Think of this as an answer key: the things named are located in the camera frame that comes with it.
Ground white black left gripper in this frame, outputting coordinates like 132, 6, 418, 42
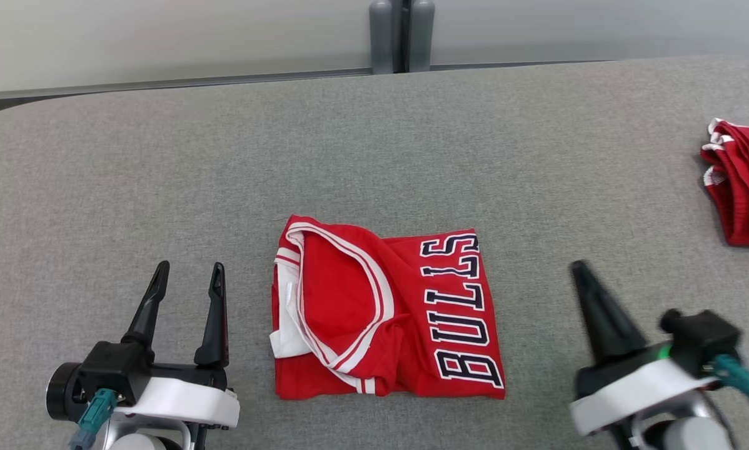
114, 260, 241, 432

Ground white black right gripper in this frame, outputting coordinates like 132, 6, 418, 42
568, 260, 720, 438

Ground red Bulls basketball jersey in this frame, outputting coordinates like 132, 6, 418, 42
269, 214, 507, 401

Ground red shorts with white trim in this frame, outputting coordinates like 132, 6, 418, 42
700, 117, 749, 248

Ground grey cylindrical partition foot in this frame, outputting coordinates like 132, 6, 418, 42
368, 0, 395, 75
408, 0, 436, 73

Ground teal plug left camera cable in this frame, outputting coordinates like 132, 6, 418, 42
68, 388, 118, 450

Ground teal plug camera cable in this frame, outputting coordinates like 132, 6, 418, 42
711, 352, 749, 414
68, 388, 118, 450

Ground teal plug right camera cable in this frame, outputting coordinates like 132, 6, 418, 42
711, 352, 749, 414

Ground grey partition bottom rail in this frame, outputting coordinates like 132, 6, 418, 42
430, 57, 616, 70
0, 66, 376, 103

